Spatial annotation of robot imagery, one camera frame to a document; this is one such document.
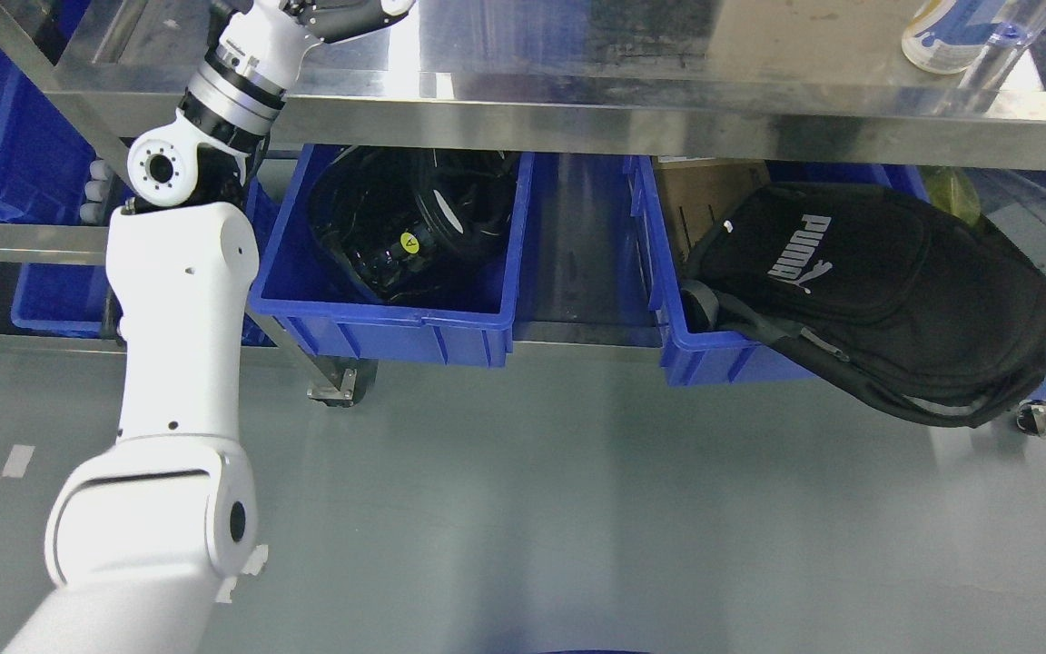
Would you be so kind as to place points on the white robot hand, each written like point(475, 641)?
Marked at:
point(266, 45)

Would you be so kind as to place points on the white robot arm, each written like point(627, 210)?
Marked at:
point(142, 538)

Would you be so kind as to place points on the cardboard box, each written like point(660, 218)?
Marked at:
point(696, 193)

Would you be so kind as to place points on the black helmet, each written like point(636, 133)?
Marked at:
point(400, 225)

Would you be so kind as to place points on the blue bin with helmet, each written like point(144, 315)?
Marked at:
point(469, 324)

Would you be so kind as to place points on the stainless steel table cart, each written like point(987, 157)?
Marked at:
point(780, 80)

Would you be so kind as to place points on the blue bin far left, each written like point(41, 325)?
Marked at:
point(24, 182)

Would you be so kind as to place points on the black Puma backpack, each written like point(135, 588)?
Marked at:
point(887, 297)

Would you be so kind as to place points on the clear plastic bottle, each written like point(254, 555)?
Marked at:
point(1021, 25)

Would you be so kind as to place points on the blue bin with backpack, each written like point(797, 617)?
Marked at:
point(692, 358)

